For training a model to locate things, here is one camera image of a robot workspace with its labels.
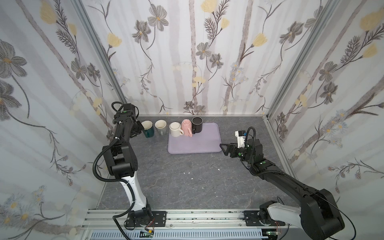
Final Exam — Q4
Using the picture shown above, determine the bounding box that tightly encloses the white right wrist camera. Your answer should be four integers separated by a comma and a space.
235, 131, 247, 148

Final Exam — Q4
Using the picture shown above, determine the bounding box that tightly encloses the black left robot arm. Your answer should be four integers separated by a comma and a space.
103, 102, 154, 227

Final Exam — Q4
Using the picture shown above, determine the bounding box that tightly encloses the white ceramic mug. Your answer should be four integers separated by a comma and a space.
169, 122, 184, 138

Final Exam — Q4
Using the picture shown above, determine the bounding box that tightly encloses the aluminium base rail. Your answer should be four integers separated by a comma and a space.
78, 209, 285, 240

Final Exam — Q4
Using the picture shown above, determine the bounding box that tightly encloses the black ceramic mug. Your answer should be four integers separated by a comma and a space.
192, 117, 203, 134

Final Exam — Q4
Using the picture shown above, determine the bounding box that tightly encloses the lilac plastic tray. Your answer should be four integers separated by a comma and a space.
168, 123, 222, 155

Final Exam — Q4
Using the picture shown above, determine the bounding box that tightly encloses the black corrugated cable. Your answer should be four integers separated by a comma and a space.
92, 101, 137, 240
244, 126, 258, 151

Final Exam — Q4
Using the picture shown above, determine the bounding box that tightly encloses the black corrugated left cable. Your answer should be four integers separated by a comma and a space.
92, 101, 137, 240

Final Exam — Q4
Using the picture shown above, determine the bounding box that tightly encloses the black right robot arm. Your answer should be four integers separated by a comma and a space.
220, 140, 345, 240

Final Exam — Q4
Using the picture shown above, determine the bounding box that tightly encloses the black corrugated right cable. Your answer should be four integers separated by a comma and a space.
244, 126, 258, 151

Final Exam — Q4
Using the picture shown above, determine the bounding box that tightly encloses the pink ceramic mug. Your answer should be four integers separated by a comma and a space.
181, 119, 193, 137

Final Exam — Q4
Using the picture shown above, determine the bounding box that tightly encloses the grey ceramic mug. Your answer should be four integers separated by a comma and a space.
155, 120, 168, 136

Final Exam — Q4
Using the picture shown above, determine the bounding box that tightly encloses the dark green ceramic mug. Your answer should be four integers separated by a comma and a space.
142, 121, 155, 138

